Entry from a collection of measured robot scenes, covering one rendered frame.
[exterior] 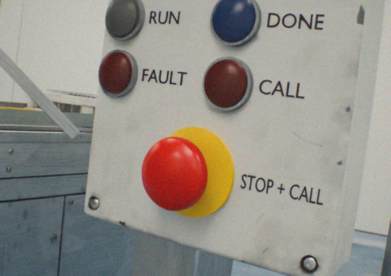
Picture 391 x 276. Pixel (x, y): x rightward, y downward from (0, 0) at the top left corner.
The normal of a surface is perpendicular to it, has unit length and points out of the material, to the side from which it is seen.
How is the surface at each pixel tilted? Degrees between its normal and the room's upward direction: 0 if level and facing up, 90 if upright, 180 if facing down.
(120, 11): 87
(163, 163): 85
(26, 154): 90
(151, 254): 90
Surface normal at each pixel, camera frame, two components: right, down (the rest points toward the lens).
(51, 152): 0.84, 0.13
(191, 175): -0.12, 0.00
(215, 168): -0.53, -0.02
